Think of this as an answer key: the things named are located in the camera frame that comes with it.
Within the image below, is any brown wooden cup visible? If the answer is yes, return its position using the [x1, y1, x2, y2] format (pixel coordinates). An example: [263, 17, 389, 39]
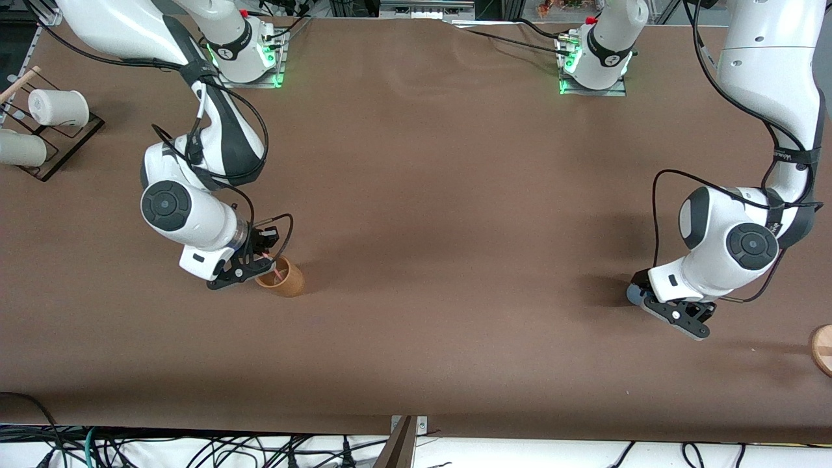
[253, 257, 306, 298]

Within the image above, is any black cup rack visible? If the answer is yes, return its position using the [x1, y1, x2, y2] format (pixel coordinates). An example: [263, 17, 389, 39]
[0, 65, 105, 183]

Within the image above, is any white cup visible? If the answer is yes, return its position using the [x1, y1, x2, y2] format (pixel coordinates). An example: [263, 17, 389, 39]
[28, 88, 90, 128]
[0, 129, 48, 168]

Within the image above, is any round wooden coaster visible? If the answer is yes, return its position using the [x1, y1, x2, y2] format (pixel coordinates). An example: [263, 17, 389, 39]
[809, 324, 832, 379]

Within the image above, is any wooden rack stick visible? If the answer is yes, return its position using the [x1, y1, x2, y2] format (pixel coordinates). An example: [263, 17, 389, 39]
[0, 66, 42, 105]

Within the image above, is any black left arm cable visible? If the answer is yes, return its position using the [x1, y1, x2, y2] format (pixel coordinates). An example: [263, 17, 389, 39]
[652, 0, 823, 305]

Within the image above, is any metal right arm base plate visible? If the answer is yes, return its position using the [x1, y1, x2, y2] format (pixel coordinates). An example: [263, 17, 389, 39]
[214, 26, 288, 89]

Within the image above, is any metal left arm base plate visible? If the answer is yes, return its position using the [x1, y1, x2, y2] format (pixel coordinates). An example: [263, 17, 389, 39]
[559, 32, 629, 97]

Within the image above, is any silver metal bracket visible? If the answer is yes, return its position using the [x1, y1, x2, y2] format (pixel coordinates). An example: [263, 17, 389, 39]
[390, 416, 428, 437]

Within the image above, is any dark camera pole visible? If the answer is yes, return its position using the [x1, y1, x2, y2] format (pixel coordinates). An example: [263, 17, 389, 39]
[374, 416, 417, 468]

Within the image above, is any short black table cable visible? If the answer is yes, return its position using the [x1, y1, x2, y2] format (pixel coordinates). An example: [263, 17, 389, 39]
[517, 18, 565, 40]

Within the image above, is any long black table cable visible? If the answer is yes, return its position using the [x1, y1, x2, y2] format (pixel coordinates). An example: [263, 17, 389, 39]
[448, 23, 573, 56]

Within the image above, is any aluminium rail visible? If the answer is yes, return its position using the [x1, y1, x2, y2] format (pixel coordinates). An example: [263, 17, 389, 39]
[379, 0, 476, 20]

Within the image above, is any black looped floor cable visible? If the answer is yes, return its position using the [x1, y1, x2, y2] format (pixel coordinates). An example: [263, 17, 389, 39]
[0, 392, 62, 468]

